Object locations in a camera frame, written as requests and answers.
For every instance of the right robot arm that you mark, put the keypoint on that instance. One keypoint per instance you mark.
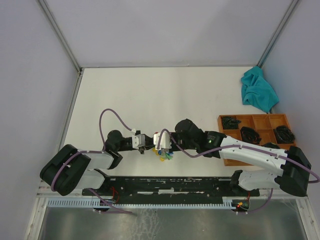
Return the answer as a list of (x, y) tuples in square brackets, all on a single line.
[(285, 169)]

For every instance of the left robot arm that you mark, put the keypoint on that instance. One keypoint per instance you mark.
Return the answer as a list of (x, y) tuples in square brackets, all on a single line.
[(72, 169)]

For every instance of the metal keyring with coloured keys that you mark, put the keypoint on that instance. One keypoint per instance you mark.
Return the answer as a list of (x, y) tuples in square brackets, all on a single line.
[(163, 154)]

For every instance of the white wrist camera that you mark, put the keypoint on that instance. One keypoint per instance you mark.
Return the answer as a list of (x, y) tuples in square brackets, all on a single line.
[(138, 139), (162, 141)]

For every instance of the teal cloth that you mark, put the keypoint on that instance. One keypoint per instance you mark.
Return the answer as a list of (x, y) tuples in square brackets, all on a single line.
[(256, 91)]

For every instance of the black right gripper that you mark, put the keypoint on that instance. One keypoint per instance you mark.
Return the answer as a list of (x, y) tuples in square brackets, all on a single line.
[(173, 148)]

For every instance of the grey cable duct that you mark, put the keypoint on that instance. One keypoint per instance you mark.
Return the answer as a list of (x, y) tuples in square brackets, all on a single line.
[(96, 203)]

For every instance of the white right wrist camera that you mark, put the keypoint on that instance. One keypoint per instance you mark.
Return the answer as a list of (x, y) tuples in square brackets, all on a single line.
[(162, 141)]

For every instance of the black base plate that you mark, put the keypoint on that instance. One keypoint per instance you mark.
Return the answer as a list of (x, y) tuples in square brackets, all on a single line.
[(130, 186)]

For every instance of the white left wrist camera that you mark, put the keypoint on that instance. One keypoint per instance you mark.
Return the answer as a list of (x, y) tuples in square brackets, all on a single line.
[(138, 139)]

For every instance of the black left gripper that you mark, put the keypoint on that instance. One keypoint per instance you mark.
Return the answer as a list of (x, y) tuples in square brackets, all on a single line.
[(149, 144)]

